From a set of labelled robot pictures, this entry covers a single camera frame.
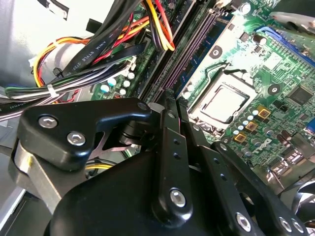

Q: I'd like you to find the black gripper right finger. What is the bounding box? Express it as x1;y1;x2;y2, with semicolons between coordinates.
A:
177;96;311;236

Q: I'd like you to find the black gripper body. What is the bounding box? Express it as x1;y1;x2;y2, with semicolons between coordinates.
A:
43;148;231;236

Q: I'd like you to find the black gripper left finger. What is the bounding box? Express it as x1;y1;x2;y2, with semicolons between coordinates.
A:
16;88;194;222

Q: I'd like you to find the blue RAM stick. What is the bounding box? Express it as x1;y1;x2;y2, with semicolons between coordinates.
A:
176;12;233;95

